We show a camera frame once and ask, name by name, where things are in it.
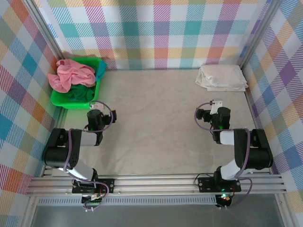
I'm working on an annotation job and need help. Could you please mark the pink t-shirt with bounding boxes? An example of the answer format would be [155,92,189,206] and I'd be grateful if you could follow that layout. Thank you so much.
[48,59,97,93]

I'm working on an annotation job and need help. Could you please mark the green t-shirt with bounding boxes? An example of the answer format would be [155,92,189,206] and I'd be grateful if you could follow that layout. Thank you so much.
[67,84,97,103]

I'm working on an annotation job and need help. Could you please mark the green plastic basket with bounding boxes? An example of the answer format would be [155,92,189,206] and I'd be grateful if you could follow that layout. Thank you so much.
[50,57,105,110]

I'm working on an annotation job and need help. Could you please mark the folded white t-shirt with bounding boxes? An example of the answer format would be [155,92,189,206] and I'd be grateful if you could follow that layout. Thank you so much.
[195,64,249,92]

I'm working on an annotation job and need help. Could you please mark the teal t-shirt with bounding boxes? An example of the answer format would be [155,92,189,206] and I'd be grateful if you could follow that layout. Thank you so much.
[95,61,107,81]

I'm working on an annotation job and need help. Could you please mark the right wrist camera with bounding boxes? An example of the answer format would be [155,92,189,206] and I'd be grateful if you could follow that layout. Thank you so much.
[210,98,224,115]

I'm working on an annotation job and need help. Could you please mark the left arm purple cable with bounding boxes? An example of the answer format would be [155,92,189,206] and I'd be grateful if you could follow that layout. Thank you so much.
[63,100,113,211]

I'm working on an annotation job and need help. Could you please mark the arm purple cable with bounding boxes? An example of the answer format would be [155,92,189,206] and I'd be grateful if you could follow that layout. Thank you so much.
[63,100,113,211]
[194,102,253,209]

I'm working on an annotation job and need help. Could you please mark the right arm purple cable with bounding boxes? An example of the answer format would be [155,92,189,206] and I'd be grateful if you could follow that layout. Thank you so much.
[194,102,253,209]

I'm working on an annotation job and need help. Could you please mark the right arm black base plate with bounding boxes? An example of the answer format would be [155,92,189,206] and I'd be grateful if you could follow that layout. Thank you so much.
[197,176,242,193]

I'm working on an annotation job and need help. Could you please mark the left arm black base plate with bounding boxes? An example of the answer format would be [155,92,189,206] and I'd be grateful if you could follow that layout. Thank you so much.
[71,178,116,195]

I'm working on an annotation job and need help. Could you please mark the aluminium mounting rail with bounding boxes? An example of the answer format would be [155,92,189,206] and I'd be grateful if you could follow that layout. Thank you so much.
[25,173,288,197]

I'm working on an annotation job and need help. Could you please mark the aluminium frame post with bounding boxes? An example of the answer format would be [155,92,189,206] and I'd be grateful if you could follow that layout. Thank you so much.
[238,0,284,67]
[25,0,66,60]

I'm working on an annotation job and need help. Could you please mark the grey slotted cable duct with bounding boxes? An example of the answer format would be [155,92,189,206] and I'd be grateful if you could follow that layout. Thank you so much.
[37,196,218,206]

